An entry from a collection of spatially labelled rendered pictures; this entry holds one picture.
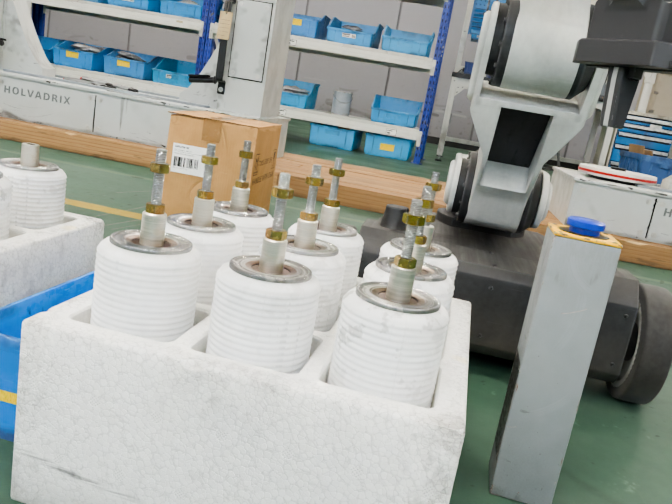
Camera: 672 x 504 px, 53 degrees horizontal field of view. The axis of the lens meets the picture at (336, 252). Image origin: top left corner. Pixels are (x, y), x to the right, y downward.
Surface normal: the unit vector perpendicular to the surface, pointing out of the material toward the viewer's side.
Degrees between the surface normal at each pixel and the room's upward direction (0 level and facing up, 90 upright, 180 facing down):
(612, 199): 90
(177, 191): 89
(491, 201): 128
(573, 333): 90
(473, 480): 0
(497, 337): 90
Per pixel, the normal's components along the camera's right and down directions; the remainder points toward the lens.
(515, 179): -0.03, -0.44
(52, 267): 0.97, 0.20
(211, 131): -0.12, 0.21
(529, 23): -0.11, -0.07
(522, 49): -0.20, 0.39
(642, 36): -0.84, -0.02
